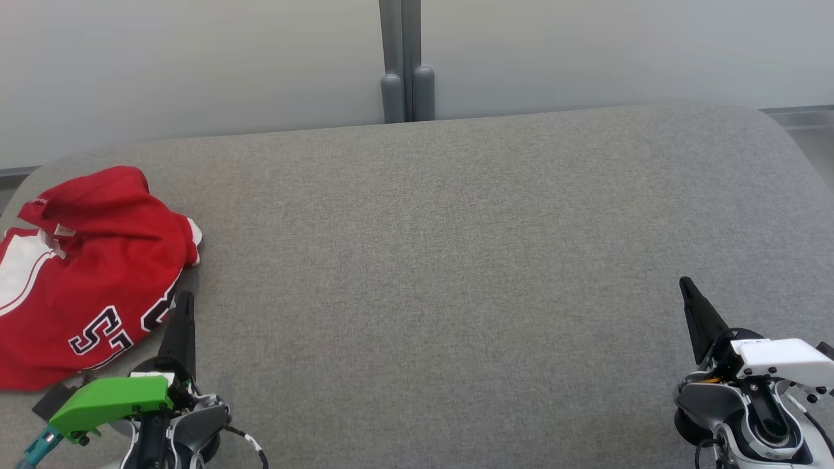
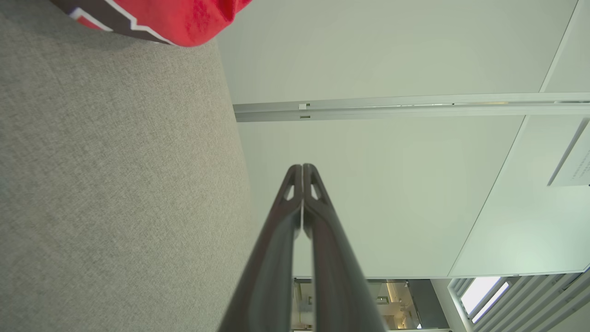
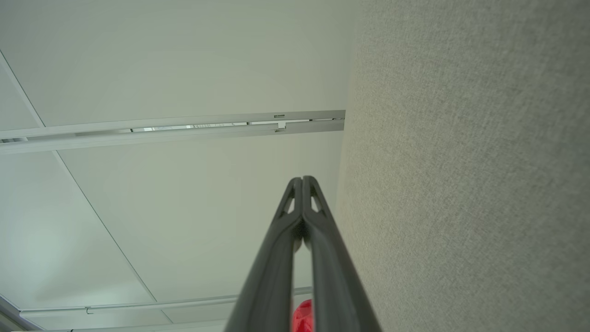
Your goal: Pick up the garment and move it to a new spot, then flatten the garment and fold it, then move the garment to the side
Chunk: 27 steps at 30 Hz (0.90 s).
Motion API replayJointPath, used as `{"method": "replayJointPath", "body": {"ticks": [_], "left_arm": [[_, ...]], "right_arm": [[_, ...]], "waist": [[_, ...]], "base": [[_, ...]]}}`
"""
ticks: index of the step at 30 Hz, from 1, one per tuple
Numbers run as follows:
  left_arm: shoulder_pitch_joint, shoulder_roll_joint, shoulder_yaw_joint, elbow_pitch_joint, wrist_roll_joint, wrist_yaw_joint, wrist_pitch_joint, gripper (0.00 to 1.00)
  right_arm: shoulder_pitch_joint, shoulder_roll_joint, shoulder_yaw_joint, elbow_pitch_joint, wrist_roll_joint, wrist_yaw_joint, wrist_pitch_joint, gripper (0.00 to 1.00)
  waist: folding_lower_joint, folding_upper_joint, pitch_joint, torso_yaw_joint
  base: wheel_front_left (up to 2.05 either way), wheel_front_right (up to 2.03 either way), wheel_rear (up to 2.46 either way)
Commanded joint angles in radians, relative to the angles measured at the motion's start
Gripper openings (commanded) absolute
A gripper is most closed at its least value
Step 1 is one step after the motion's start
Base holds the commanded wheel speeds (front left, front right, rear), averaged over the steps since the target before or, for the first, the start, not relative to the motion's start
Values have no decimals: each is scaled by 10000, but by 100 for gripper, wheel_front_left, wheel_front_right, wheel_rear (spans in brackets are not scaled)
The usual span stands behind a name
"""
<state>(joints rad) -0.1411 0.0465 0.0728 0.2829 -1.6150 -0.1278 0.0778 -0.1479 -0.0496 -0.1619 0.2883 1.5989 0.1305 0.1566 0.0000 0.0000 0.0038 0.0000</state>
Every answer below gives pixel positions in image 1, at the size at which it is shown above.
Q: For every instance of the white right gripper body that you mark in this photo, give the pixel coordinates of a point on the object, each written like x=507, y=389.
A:
x=782, y=361

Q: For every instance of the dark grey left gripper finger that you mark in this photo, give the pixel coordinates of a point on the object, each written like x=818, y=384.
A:
x=182, y=332

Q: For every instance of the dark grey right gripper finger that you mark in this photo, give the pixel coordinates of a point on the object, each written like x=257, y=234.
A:
x=704, y=319

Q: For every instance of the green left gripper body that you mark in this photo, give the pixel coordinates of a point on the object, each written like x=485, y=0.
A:
x=111, y=400

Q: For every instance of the red Bulls basketball jersey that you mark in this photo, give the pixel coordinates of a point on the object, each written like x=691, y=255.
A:
x=98, y=312

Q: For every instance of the teal left camera connector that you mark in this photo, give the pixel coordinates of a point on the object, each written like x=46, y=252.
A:
x=42, y=446

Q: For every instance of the grey partition base rail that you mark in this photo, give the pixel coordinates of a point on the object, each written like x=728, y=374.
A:
x=801, y=116
x=16, y=173

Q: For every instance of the grey double partition post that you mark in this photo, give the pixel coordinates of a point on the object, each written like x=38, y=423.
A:
x=407, y=78

